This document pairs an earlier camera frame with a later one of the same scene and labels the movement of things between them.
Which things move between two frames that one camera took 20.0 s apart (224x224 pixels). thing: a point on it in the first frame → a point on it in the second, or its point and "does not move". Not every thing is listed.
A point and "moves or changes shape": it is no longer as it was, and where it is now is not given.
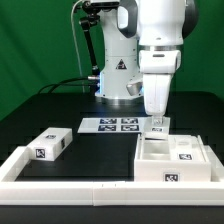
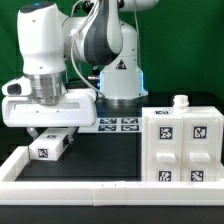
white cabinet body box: (181, 158) moves or changes shape
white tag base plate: (111, 125) does not move
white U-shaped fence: (37, 192) does not move
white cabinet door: (185, 148) → (200, 147)
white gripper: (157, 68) → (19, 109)
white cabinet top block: (50, 144) does not move
